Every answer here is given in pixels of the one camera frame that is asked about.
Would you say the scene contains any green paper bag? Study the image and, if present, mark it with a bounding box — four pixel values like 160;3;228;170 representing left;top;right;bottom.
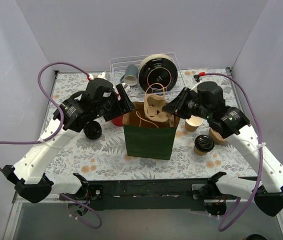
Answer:
122;98;180;160

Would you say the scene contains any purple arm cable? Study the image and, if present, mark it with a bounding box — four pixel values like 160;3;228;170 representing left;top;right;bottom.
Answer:
0;61;103;229
193;71;267;232

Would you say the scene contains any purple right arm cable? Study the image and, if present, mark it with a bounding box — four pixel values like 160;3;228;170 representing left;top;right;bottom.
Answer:
193;71;267;232

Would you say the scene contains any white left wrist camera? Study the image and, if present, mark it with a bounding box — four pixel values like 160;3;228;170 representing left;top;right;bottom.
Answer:
95;71;111;82

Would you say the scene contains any grey ceramic mug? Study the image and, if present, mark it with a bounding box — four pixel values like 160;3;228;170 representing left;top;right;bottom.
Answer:
120;64;139;86

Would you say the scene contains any brown paper coffee cup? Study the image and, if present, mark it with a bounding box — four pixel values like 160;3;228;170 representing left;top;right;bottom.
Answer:
193;144;214;156

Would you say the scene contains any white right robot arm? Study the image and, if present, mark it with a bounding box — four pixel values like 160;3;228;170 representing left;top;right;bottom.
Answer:
162;81;283;217

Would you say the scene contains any black round plate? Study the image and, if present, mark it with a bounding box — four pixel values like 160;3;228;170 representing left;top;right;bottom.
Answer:
138;53;178;93

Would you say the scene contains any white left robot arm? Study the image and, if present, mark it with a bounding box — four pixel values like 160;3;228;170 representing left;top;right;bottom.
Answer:
2;78;136;203

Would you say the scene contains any red ribbed straw holder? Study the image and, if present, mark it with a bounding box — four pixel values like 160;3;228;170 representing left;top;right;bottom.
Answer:
111;116;124;127

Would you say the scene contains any stack of black lids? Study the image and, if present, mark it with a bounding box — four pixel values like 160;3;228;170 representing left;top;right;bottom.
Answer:
83;120;102;140

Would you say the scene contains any white wire dish rack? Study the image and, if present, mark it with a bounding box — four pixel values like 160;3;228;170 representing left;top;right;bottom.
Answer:
109;52;185;102

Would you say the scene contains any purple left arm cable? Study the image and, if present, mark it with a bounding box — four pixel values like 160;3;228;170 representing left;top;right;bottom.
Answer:
0;61;103;229

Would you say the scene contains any brown paper cup stack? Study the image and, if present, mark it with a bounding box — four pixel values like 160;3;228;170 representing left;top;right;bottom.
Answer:
184;116;204;132

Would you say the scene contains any cardboard cup carrier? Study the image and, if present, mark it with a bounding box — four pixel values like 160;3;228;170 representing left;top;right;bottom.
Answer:
143;93;175;127
209;127;227;145

